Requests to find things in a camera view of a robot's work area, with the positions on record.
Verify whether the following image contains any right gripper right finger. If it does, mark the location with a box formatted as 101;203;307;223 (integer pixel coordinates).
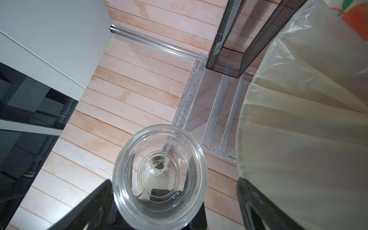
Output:
236;177;303;230

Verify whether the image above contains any oatmeal jar with brown lid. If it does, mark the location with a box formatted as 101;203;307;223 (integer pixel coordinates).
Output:
112;124;208;230

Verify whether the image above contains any white wire mesh shelf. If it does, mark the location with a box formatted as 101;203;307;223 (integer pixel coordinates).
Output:
172;53;252;162

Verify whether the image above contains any horizontal aluminium frame bar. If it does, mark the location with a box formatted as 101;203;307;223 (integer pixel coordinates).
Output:
109;24;197;62

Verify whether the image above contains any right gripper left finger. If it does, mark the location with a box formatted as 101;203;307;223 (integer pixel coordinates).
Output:
50;180;113;230

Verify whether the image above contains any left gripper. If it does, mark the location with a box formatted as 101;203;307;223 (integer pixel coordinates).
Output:
109;201;208;230

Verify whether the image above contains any black wire mesh basket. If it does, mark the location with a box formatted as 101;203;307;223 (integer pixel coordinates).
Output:
206;1;305;78

